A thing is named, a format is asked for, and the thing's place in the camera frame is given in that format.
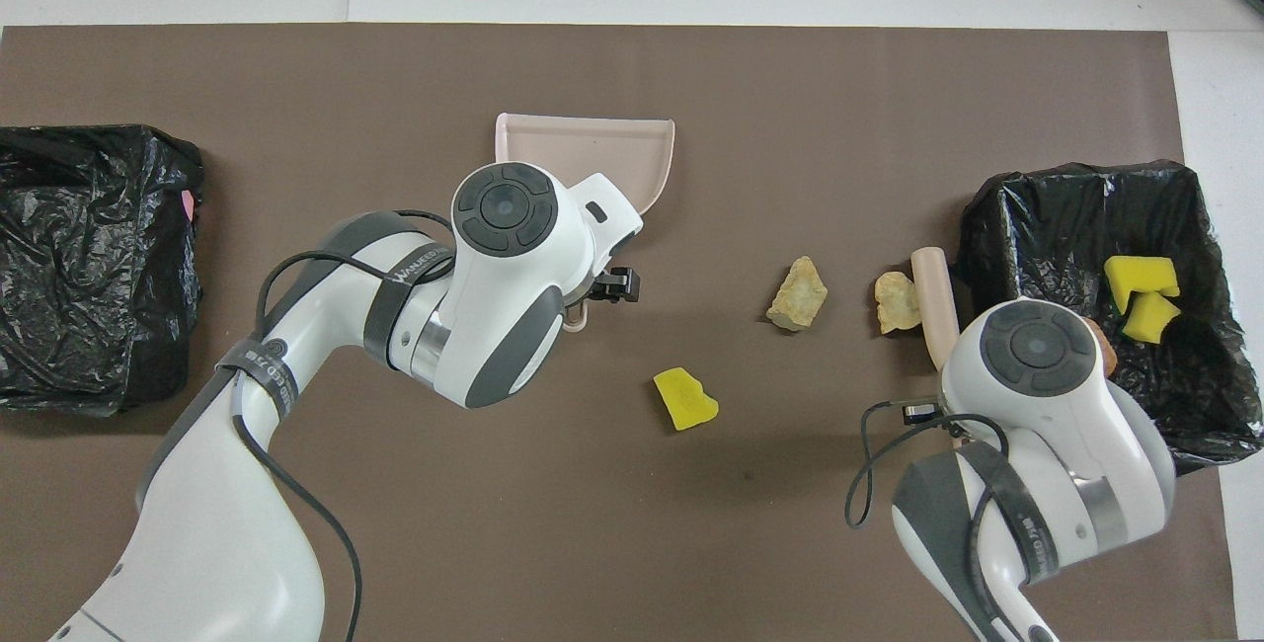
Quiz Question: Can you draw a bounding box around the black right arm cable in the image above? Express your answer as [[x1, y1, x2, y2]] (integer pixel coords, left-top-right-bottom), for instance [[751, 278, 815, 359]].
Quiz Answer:
[[844, 395, 1063, 584]]

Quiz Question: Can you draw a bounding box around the beige bread slab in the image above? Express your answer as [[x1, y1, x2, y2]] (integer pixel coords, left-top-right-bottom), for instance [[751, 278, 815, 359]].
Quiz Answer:
[[765, 256, 830, 332]]

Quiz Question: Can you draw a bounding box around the yellow sponge chunk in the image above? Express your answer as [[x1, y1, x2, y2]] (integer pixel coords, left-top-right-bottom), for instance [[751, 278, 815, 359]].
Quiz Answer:
[[653, 366, 720, 433]]

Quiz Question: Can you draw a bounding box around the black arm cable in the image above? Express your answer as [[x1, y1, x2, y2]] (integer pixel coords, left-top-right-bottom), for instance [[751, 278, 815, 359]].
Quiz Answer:
[[217, 209, 460, 642], [844, 395, 1063, 584]]

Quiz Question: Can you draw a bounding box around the black bag wrapped bin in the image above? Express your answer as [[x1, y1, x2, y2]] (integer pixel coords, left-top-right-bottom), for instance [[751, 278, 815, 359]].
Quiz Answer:
[[0, 123, 205, 418]]

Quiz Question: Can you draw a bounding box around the brown fried croquette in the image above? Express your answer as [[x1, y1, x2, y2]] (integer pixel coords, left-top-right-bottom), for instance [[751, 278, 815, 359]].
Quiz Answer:
[[1086, 318, 1119, 376]]

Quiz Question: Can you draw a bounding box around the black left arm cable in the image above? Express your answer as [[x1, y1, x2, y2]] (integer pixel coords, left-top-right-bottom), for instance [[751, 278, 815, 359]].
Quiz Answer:
[[217, 209, 460, 642]]

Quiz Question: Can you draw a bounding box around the brown table mat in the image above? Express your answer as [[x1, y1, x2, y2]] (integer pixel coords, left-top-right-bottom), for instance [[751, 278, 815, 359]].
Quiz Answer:
[[0, 23, 1240, 642]]

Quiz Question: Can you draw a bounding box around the small yellow sponge wedge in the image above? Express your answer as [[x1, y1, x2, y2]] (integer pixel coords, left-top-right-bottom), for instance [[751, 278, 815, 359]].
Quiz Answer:
[[1122, 291, 1182, 345]]

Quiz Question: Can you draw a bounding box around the beige plastic dustpan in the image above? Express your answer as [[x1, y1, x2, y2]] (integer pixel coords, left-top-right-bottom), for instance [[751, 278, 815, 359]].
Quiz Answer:
[[494, 113, 677, 330]]

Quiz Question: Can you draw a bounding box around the beige brush with black bristles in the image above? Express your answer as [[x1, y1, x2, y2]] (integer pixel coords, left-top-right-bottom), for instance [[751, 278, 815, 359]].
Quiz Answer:
[[909, 246, 961, 373]]

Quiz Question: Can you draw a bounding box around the large notched yellow sponge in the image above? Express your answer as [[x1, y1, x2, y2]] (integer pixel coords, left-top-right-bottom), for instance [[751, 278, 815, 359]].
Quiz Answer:
[[1103, 255, 1181, 315]]

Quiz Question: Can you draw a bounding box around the rounded beige bread piece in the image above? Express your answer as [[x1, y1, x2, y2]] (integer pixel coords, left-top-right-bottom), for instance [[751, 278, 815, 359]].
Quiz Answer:
[[874, 272, 921, 335]]

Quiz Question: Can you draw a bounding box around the open bin with black bag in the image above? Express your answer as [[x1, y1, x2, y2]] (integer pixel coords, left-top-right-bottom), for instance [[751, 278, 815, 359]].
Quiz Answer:
[[950, 160, 1264, 485]]

